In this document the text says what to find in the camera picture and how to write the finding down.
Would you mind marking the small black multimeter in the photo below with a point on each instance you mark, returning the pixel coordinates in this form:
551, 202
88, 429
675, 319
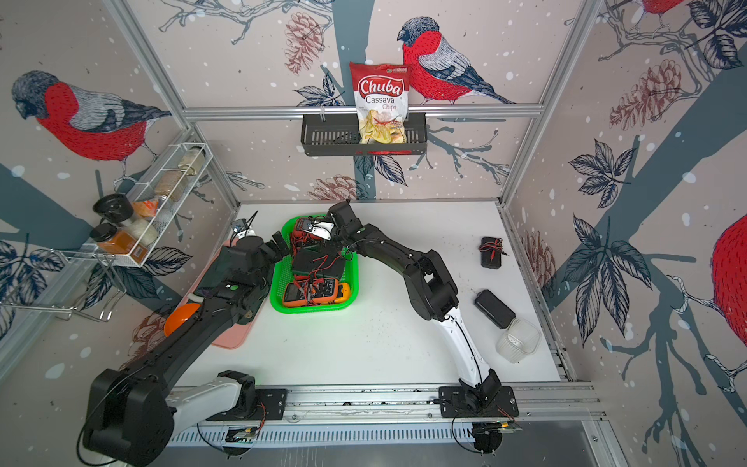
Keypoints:
491, 253

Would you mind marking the black face-down multimeter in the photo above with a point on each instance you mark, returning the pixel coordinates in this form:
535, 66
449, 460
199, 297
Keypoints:
312, 263

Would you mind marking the yellow multimeter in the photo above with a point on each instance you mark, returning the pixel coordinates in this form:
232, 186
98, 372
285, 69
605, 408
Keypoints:
344, 293

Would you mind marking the white wire spice rack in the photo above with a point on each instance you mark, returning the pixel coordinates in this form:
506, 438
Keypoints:
158, 196

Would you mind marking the orange bowl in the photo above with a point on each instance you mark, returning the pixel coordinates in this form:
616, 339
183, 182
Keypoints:
180, 316

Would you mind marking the black flat device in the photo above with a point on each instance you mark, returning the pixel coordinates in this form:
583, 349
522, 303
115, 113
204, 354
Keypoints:
494, 309

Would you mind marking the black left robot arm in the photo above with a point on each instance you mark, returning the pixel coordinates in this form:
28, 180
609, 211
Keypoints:
132, 413

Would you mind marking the red multimeter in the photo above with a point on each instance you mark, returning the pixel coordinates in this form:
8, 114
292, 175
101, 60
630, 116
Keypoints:
308, 230

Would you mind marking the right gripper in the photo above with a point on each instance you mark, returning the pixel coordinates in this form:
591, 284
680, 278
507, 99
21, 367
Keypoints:
326, 218

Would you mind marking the black lid spice jar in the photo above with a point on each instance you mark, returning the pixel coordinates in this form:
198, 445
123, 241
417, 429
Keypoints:
114, 208

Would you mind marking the black wall basket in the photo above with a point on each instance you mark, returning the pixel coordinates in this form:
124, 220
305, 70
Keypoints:
338, 136

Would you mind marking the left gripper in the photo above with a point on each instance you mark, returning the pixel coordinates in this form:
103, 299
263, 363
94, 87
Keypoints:
270, 247

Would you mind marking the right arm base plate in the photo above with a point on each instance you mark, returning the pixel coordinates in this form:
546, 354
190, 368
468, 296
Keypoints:
455, 402

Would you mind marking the clear plastic container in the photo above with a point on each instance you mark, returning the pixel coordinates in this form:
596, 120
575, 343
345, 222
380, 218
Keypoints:
519, 340

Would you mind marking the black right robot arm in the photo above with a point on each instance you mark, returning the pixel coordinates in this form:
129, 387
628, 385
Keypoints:
431, 289

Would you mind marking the cassava chips bag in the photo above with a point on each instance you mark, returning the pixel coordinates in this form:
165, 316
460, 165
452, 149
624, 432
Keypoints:
381, 94

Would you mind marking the amber spice jar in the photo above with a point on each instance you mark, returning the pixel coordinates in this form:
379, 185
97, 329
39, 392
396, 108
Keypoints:
115, 241

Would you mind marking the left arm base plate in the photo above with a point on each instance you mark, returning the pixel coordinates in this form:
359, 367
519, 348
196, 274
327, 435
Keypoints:
260, 404

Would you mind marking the wire wall hook rack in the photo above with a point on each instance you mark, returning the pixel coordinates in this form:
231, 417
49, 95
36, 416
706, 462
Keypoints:
61, 283

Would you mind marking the orange black multimeter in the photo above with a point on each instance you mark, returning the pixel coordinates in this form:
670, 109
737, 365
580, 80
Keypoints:
310, 292

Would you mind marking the green plastic basket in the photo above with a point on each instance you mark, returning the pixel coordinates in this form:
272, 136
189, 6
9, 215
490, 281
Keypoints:
283, 275

